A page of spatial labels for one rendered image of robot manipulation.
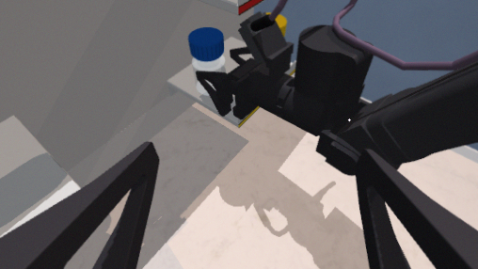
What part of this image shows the grey wall panel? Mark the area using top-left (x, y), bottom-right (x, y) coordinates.
top-left (0, 0), bottom-right (254, 188)

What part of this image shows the blue-capped clear bottle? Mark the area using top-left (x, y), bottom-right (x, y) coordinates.
top-left (188, 27), bottom-right (226, 97)

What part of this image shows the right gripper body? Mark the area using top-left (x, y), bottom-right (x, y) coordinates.
top-left (217, 22), bottom-right (295, 119)

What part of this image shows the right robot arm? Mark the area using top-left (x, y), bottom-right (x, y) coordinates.
top-left (280, 25), bottom-right (478, 176)

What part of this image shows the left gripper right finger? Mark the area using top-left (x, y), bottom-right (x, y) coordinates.
top-left (355, 149), bottom-right (478, 269)

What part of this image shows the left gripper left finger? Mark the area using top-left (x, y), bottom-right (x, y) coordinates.
top-left (0, 142), bottom-right (159, 269)

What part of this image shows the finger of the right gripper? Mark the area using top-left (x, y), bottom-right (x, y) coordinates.
top-left (196, 71), bottom-right (231, 117)
top-left (230, 47), bottom-right (251, 65)

